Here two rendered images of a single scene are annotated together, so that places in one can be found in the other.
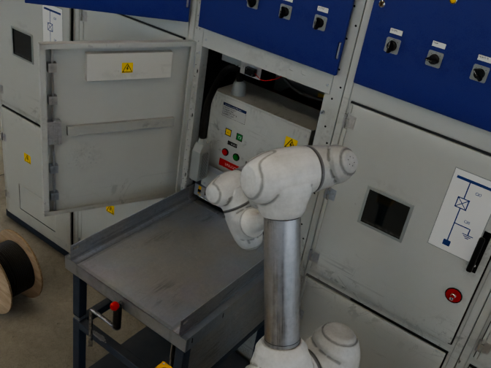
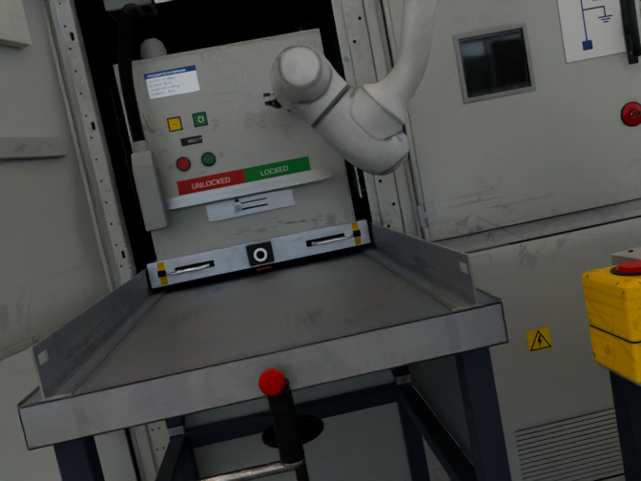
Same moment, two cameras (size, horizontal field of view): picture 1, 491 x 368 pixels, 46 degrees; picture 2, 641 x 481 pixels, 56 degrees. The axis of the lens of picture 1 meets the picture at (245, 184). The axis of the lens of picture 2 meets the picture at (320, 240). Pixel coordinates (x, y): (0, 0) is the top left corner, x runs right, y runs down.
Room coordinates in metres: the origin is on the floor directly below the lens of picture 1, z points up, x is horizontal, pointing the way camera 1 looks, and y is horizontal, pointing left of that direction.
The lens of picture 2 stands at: (0.90, 0.72, 1.05)
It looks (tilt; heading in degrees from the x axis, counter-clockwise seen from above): 6 degrees down; 324
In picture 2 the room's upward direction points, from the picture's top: 11 degrees counter-clockwise
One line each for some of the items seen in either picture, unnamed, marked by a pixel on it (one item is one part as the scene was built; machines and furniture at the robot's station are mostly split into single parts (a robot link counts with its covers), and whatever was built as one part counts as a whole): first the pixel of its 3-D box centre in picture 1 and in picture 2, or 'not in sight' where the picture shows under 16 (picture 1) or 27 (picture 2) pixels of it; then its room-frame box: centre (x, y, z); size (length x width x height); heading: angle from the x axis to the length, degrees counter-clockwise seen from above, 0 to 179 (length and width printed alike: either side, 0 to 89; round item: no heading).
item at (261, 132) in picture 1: (250, 162); (238, 149); (2.16, 0.00, 1.15); 0.48 x 0.01 x 0.48; 59
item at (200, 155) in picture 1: (200, 160); (151, 191); (2.21, 0.21, 1.09); 0.08 x 0.05 x 0.17; 149
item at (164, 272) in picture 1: (183, 261); (268, 315); (1.84, 0.19, 0.82); 0.68 x 0.62 x 0.06; 149
